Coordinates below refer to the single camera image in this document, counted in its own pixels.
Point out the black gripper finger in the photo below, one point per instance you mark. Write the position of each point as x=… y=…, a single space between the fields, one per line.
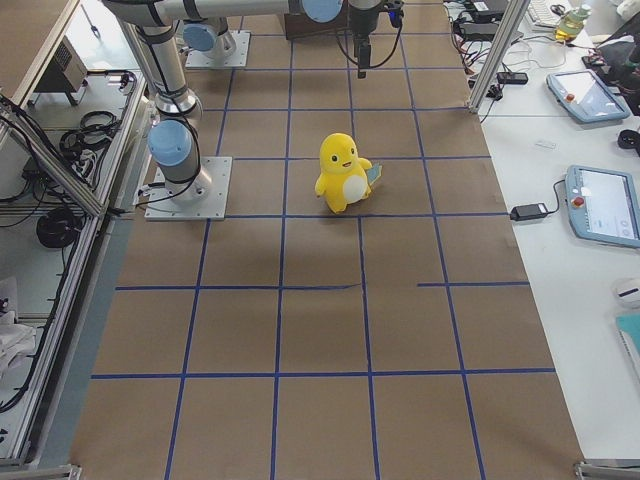
x=366 y=55
x=361 y=57

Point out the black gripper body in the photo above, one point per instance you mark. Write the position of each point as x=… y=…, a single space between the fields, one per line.
x=361 y=21

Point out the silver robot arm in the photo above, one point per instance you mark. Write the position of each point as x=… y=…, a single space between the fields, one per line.
x=174 y=142
x=210 y=36

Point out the yellow plush dinosaur toy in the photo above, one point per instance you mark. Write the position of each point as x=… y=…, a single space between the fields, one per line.
x=345 y=177

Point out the yellow liquid bottle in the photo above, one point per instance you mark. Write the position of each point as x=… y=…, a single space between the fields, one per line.
x=572 y=23

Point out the far blue teach pendant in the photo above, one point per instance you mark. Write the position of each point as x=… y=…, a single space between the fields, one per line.
x=586 y=97

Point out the blue teach pendant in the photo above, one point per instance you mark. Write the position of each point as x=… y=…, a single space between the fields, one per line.
x=602 y=205
x=586 y=97

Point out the black power adapter brick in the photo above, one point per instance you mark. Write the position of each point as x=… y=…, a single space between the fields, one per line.
x=527 y=212

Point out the near blue teach pendant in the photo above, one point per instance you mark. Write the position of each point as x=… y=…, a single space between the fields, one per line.
x=602 y=205

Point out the grey electronics box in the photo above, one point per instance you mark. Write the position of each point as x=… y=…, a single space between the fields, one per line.
x=66 y=73

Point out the aluminium frame post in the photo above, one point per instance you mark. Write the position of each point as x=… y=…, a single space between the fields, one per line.
x=511 y=20

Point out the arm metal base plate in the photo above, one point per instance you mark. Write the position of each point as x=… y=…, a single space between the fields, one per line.
x=206 y=197
x=198 y=61

